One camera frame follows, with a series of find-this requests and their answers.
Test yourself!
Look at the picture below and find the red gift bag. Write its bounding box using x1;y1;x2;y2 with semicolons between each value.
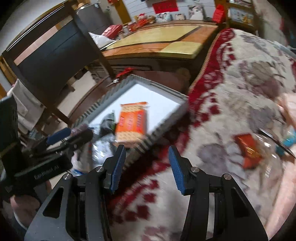
212;4;226;24

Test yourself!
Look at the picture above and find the red orange snack packet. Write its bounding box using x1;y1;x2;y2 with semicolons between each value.
234;133;262;169

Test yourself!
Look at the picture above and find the red paper banner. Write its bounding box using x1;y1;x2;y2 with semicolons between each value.
152;0;179;14

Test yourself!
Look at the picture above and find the wooden side shelf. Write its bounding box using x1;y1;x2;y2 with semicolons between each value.
225;0;258;36

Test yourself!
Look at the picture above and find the red tassel keychain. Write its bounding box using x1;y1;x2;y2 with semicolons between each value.
106;67;134;87

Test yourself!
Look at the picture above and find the white strawberry snack packet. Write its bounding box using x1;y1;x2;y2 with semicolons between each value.
91;135;115;168

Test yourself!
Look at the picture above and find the red floral blanket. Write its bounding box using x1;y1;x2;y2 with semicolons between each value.
109;29;295;240

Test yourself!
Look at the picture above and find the white striped storage box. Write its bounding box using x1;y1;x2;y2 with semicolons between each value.
72;74;188;166

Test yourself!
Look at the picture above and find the red snack bag on table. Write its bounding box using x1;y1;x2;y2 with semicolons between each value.
102;25;122;39

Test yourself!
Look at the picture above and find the person's left hand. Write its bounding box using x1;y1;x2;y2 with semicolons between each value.
10;180;52;233

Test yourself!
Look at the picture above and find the wooden coffee table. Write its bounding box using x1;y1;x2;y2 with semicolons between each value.
102;20;219;78

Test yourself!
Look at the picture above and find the framed couple photo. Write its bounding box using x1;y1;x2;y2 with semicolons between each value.
156;12;172;23

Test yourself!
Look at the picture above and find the pink quilted cloth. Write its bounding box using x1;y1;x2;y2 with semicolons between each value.
265;93;295;239

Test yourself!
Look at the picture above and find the dark wooden chair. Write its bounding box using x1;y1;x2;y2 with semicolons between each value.
2;1;115;126

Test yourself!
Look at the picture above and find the red plush toy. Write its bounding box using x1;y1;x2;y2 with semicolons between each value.
127;13;156;32

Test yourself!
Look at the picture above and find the orange cracker packet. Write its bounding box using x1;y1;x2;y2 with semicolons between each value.
114;101;147;148

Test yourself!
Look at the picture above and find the blue candy packet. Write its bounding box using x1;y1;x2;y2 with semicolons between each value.
276;128;296;157

